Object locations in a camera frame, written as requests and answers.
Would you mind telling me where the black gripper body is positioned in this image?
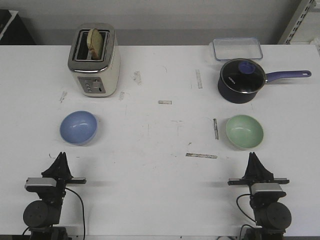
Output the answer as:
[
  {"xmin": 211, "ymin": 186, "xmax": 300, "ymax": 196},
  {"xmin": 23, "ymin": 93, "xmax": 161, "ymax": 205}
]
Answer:
[
  {"xmin": 227, "ymin": 178, "xmax": 290, "ymax": 200},
  {"xmin": 39, "ymin": 177, "xmax": 87, "ymax": 200}
]

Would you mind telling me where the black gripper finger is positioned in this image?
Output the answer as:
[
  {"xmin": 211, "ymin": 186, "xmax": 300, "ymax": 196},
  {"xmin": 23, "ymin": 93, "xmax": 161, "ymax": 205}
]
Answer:
[
  {"xmin": 41, "ymin": 152, "xmax": 63, "ymax": 177},
  {"xmin": 244, "ymin": 152, "xmax": 256, "ymax": 179},
  {"xmin": 62, "ymin": 152, "xmax": 73, "ymax": 178},
  {"xmin": 252, "ymin": 152, "xmax": 274, "ymax": 178}
]

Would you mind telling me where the green bowl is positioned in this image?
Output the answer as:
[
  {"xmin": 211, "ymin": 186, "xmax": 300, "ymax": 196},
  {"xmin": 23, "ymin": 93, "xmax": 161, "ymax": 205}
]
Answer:
[{"xmin": 225, "ymin": 114, "xmax": 264, "ymax": 150}]

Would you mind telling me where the blue bowl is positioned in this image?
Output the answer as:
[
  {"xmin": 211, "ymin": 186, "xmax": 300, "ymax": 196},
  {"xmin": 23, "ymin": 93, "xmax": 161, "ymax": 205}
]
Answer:
[{"xmin": 59, "ymin": 110, "xmax": 98, "ymax": 146}]

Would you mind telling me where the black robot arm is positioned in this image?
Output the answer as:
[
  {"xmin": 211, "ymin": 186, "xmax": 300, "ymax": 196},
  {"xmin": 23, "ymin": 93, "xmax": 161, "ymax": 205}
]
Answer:
[
  {"xmin": 23, "ymin": 152, "xmax": 87, "ymax": 240},
  {"xmin": 227, "ymin": 152, "xmax": 292, "ymax": 240}
]

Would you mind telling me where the dark blue saucepan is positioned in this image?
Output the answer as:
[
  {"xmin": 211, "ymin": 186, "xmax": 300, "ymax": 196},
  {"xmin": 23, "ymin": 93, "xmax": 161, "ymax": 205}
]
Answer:
[{"xmin": 217, "ymin": 68, "xmax": 312, "ymax": 104}]

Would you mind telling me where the glass pot lid blue knob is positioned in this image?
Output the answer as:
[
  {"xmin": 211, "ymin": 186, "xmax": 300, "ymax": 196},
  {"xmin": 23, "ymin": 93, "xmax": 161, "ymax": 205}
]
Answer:
[{"xmin": 220, "ymin": 58, "xmax": 267, "ymax": 94}]

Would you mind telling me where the cream two-slot toaster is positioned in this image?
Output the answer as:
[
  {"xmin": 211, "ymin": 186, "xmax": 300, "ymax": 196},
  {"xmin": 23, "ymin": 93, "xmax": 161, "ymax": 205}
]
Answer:
[{"xmin": 67, "ymin": 23, "xmax": 121, "ymax": 98}]

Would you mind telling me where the clear plastic container blue rim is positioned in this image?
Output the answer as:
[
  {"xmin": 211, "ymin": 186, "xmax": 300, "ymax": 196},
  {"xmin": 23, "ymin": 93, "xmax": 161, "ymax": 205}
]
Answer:
[{"xmin": 210, "ymin": 37, "xmax": 263, "ymax": 61}]

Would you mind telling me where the toast slice in toaster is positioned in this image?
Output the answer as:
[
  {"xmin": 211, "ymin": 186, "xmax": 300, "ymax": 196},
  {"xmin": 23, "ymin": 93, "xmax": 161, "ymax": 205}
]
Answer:
[{"xmin": 86, "ymin": 28, "xmax": 104, "ymax": 60}]

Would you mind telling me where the grey metal shelf upright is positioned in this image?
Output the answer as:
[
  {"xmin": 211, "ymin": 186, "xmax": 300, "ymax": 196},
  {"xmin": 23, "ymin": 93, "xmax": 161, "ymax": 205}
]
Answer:
[{"xmin": 277, "ymin": 0, "xmax": 320, "ymax": 45}]

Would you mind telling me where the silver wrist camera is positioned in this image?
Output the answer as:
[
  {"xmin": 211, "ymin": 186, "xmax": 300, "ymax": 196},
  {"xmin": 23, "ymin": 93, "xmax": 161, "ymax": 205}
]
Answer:
[
  {"xmin": 24, "ymin": 177, "xmax": 57, "ymax": 193},
  {"xmin": 250, "ymin": 182, "xmax": 287, "ymax": 198}
]

